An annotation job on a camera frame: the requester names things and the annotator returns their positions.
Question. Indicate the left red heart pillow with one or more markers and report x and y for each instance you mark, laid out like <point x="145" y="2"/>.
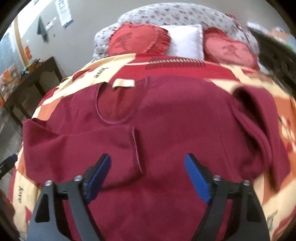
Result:
<point x="139" y="39"/>

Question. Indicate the dark wooden side table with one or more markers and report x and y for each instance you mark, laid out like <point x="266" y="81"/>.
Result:
<point x="14" y="100"/>

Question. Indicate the dark cloth on wall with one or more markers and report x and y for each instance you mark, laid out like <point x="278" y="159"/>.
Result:
<point x="41" y="30"/>

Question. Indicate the white square pillow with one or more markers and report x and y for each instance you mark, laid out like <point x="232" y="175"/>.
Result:
<point x="186" y="41"/>

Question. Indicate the right red heart pillow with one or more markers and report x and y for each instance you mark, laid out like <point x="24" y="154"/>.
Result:
<point x="219" y="48"/>

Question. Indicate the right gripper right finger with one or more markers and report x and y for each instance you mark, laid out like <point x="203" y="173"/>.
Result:
<point x="246" y="221"/>

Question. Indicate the paper notice on wall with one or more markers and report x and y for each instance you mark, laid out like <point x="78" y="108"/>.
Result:
<point x="64" y="14"/>

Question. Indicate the floral folded quilt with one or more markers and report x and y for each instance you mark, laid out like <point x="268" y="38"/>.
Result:
<point x="177" y="14"/>

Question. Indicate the red heart pillow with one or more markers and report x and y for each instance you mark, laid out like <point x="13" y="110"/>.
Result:
<point x="139" y="39"/>
<point x="219" y="48"/>

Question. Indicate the orange red cream blanket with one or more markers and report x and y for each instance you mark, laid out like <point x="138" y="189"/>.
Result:
<point x="123" y="71"/>

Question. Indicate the maroon fleece sweater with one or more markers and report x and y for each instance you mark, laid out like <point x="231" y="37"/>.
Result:
<point x="147" y="130"/>

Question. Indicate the dark carved wooden headboard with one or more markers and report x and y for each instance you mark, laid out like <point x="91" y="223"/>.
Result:
<point x="278" y="59"/>

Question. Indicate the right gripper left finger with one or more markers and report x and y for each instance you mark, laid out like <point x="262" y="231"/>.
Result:
<point x="80" y="191"/>

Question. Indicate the red paper wall decoration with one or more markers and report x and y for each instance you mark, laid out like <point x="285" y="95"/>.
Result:
<point x="28" y="53"/>

